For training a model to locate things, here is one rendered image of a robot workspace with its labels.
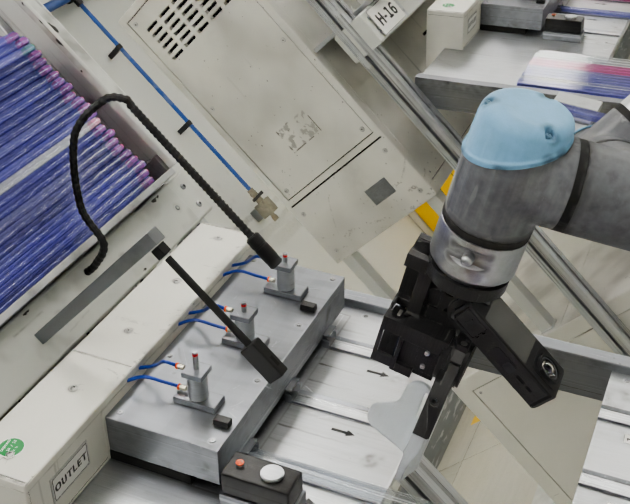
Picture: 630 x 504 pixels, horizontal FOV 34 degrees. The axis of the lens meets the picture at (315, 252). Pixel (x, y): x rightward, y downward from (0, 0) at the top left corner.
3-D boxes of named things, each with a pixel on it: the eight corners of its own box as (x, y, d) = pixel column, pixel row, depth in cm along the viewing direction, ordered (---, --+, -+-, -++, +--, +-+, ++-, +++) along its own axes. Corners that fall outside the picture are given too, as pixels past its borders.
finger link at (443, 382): (413, 427, 92) (452, 339, 92) (431, 435, 92) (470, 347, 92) (407, 433, 88) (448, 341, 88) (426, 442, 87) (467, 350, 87)
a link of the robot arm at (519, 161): (591, 148, 74) (477, 117, 74) (541, 265, 80) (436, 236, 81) (587, 98, 80) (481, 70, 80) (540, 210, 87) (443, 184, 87)
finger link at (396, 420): (350, 456, 93) (390, 363, 93) (410, 485, 92) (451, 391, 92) (344, 461, 90) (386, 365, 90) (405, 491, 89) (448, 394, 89)
